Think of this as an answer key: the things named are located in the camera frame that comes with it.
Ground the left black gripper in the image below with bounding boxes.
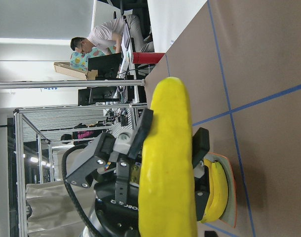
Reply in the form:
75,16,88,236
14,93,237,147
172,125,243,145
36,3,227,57
93,108,210,237

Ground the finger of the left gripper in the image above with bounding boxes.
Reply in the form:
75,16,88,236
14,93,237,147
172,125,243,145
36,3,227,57
192,127,210,169

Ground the yellow banana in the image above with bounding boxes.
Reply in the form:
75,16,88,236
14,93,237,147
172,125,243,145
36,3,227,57
203,159,214,215
138,77,197,237
200,159,228,223

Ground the yellow banana front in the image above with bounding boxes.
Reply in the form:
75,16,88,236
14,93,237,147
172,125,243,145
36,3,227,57
203,159,214,215

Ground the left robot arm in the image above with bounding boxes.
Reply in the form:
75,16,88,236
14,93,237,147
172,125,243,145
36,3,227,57
88,109,211,237

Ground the grey square plate orange rim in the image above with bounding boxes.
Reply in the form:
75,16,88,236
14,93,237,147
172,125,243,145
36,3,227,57
204,152,237,228

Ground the black monitor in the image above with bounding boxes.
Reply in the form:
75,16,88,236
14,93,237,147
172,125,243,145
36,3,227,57
88,53,122,80

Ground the red bottle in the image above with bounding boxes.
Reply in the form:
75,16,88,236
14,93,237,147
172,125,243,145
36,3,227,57
131,52,165,64

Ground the seated person in background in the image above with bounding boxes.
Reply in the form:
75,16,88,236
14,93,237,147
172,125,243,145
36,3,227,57
70,14,154,55

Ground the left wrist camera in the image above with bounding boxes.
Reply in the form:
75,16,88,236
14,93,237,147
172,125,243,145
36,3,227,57
65,132,115,188

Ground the aluminium frame post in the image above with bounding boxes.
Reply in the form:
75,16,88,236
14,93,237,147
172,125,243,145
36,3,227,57
0,79,146,89

